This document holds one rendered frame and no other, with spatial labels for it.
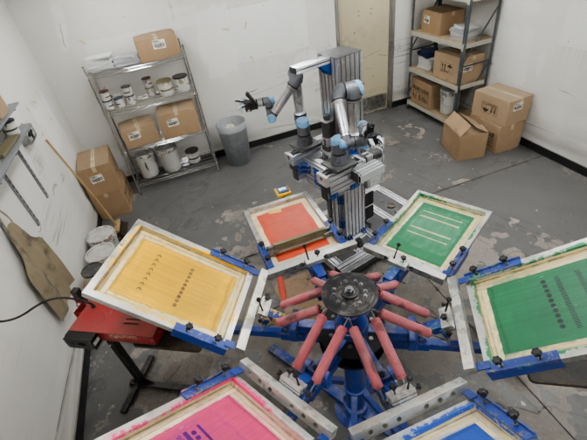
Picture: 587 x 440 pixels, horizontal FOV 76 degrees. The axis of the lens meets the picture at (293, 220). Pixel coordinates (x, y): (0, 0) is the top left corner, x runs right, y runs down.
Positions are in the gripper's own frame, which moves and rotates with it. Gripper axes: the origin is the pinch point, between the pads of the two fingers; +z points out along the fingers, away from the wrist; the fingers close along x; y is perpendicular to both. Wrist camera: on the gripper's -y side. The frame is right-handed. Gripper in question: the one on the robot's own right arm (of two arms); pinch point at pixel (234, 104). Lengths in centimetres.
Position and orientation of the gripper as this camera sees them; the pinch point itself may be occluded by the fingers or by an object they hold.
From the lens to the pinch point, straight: 347.4
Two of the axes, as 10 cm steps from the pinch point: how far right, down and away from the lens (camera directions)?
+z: -9.8, 1.8, -0.2
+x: -1.5, -7.0, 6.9
